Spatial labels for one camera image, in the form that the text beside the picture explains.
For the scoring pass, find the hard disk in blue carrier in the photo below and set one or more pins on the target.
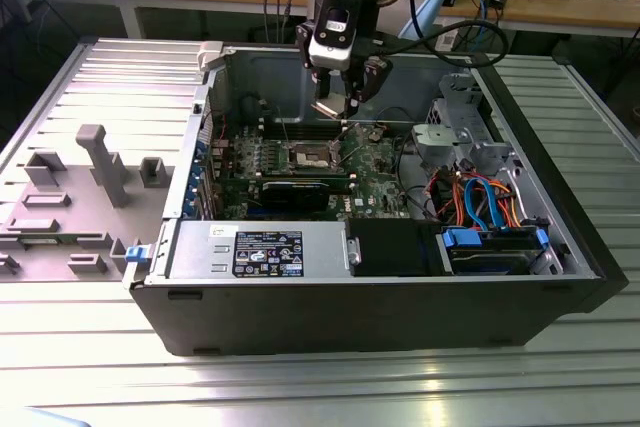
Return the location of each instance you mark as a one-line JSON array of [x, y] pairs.
[[500, 242]]

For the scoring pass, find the metal locking lever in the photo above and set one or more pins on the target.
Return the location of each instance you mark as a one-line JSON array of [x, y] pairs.
[[285, 132], [362, 150]]

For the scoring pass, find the pale grey case clip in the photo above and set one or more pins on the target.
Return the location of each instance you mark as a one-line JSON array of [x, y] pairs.
[[209, 54]]

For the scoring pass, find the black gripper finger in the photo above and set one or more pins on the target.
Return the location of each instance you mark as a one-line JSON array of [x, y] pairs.
[[374, 77], [303, 47]]

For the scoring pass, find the CPU socket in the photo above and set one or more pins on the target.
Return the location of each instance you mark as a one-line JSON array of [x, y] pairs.
[[307, 154]]

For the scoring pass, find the blue case latch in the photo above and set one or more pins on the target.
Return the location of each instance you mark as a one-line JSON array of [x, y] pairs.
[[137, 253]]

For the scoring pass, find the black empty RAM slot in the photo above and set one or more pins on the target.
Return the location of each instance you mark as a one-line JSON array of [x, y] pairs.
[[272, 125], [272, 135]]

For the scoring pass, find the black power adapter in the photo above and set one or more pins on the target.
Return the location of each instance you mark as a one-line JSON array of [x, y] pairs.
[[497, 1]]

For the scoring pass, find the round coin battery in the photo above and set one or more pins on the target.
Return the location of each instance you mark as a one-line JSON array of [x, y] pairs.
[[376, 135]]

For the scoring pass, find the green motherboard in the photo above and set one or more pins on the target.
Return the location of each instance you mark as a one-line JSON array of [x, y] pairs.
[[370, 182]]

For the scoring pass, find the black plastic cover box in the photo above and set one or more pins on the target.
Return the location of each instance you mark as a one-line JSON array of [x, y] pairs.
[[390, 247]]

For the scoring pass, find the black PC case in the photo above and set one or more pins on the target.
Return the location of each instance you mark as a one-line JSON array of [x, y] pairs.
[[350, 317]]

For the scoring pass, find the silver metal drive cage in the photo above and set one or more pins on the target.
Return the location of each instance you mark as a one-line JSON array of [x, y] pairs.
[[460, 92]]

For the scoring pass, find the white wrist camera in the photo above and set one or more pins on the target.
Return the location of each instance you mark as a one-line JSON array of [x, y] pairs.
[[327, 54]]

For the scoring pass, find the silver CPU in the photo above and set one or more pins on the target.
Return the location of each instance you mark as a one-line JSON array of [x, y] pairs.
[[331, 104]]

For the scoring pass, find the black graphics card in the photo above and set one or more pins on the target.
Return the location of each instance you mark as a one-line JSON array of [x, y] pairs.
[[295, 194]]

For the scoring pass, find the green RAM stick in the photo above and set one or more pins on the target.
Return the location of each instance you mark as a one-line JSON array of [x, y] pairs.
[[42, 241]]

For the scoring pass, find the silver power supply unit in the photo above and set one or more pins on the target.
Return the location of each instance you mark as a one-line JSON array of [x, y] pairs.
[[200, 247]]

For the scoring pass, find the long RAM stick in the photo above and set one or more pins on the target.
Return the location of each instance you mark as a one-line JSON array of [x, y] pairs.
[[245, 176]]

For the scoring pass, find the grey parts rack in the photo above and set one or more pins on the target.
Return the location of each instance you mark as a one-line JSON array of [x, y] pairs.
[[75, 217]]

